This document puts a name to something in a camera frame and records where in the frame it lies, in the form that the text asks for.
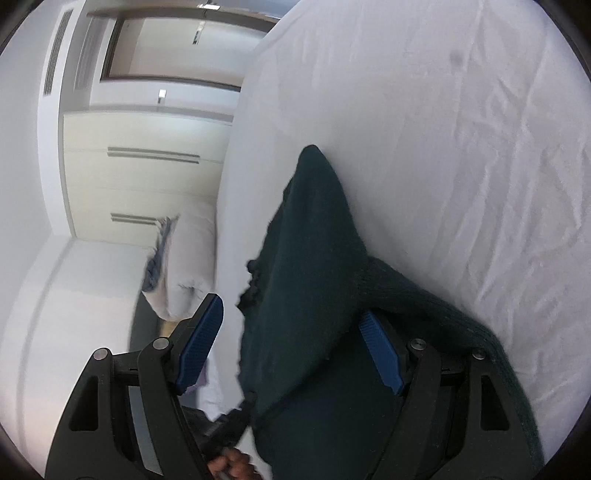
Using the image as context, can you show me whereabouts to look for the bed with white sheet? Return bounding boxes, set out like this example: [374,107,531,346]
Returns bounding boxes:
[198,0,591,462]

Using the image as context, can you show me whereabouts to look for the wall air vent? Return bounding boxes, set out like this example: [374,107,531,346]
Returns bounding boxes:
[42,7,75,97]

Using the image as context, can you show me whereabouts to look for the folded beige duvet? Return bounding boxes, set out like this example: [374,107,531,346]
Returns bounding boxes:
[141,203,218,321]

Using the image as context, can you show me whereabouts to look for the dark grey bed headboard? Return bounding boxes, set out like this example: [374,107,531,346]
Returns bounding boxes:
[127,291,167,356]

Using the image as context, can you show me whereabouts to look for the dark green towel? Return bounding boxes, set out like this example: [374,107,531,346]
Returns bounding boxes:
[235,144,546,480]

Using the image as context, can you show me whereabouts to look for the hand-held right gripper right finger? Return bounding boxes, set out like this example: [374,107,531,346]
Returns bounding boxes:
[358,309,546,480]

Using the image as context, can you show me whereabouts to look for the dark wooden door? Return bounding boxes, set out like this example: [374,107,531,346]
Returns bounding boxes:
[88,7,280,90]

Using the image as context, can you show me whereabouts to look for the cream wardrobe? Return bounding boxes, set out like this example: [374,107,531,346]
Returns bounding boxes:
[62,111,232,250]

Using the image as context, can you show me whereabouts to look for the person's left hand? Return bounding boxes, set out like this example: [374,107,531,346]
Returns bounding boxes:
[208,450,259,480]

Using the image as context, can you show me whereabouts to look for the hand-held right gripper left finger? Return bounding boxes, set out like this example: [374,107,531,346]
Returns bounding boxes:
[44,293,225,480]

